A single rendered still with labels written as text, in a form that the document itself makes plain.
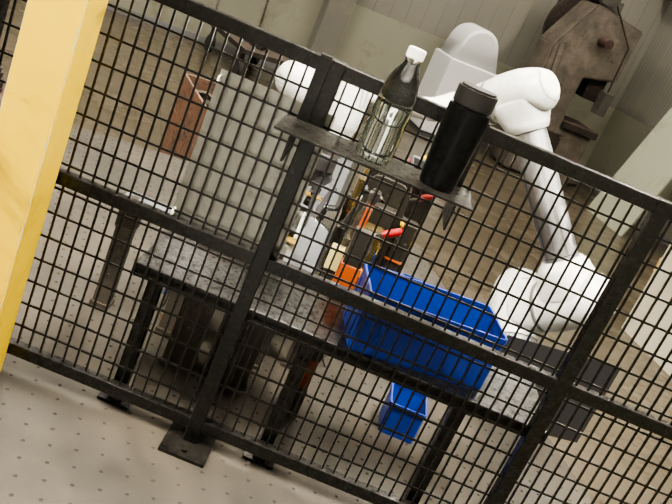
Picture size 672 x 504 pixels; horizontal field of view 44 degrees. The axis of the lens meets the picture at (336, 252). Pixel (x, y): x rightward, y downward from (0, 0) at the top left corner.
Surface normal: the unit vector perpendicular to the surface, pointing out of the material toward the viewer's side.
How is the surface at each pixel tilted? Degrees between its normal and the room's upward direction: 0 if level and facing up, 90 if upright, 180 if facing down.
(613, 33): 90
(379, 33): 90
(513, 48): 90
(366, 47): 90
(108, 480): 0
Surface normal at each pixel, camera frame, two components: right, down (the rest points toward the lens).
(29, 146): -0.11, 0.32
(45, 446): 0.37, -0.87
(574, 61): 0.09, 0.39
